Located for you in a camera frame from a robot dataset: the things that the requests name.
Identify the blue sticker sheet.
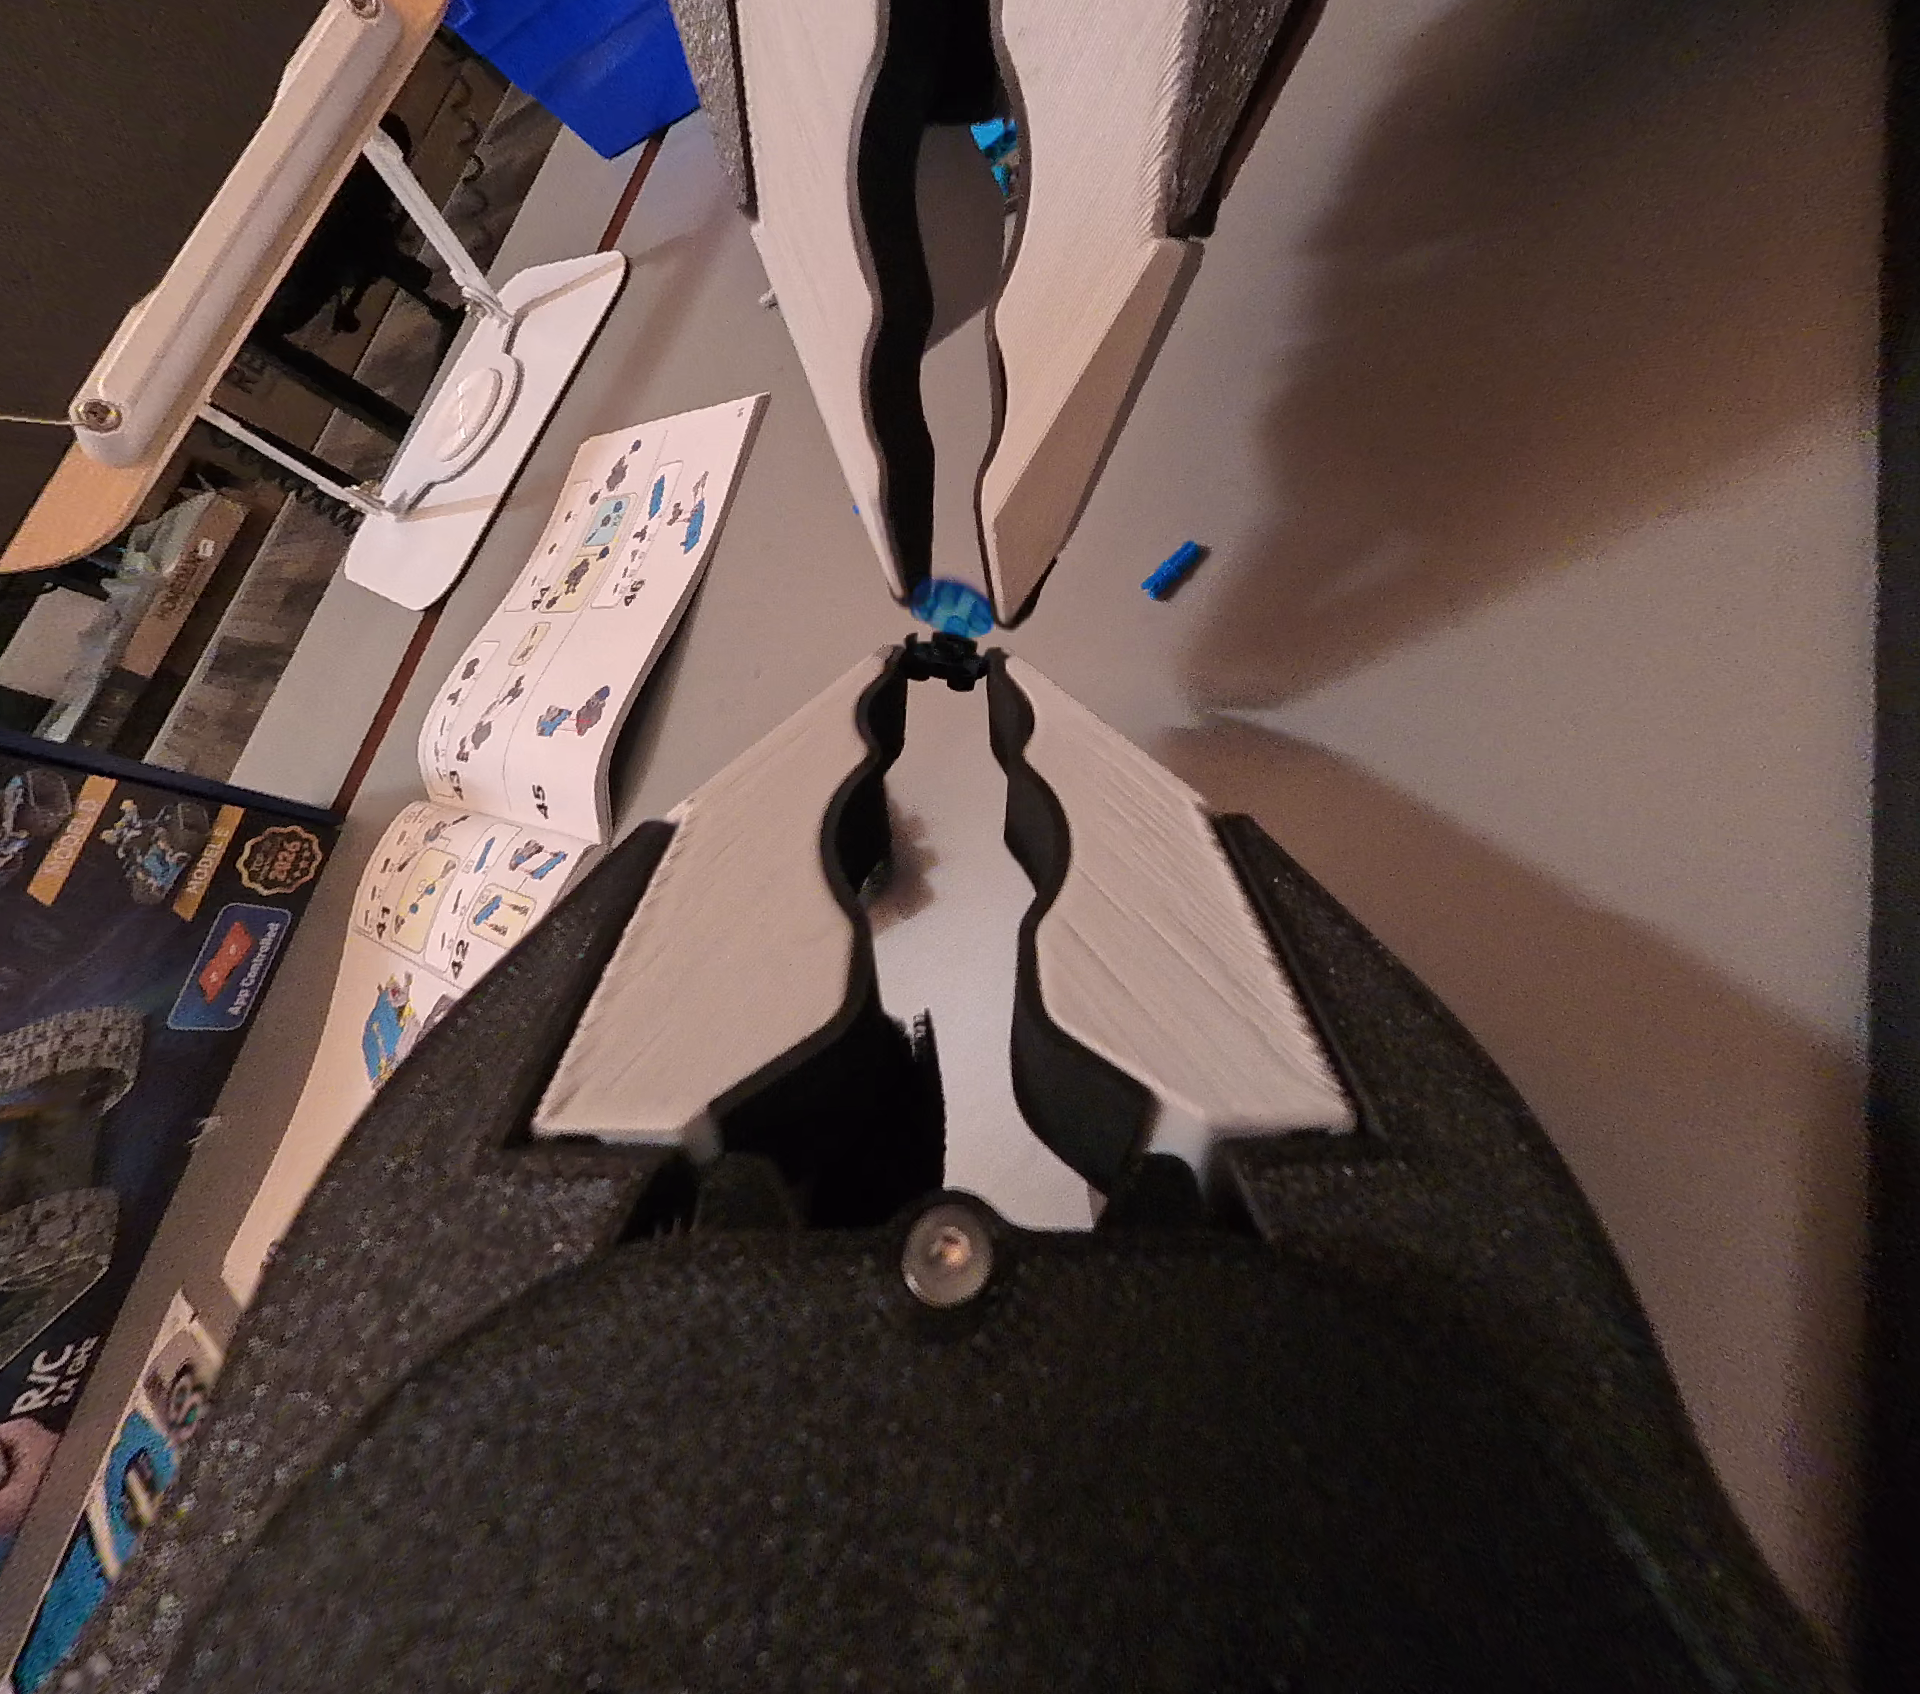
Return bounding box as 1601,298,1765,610
0,1288,228,1643

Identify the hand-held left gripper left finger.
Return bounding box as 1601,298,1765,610
527,648,910,1151

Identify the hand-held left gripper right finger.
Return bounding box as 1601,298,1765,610
983,648,1355,1195

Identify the instruction booklet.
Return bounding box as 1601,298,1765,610
221,392,772,1306

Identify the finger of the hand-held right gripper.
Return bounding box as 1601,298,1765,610
720,0,941,603
973,0,1236,624

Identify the robot kit box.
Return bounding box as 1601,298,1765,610
0,733,340,1561

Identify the white desk lamp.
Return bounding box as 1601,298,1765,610
65,0,630,610

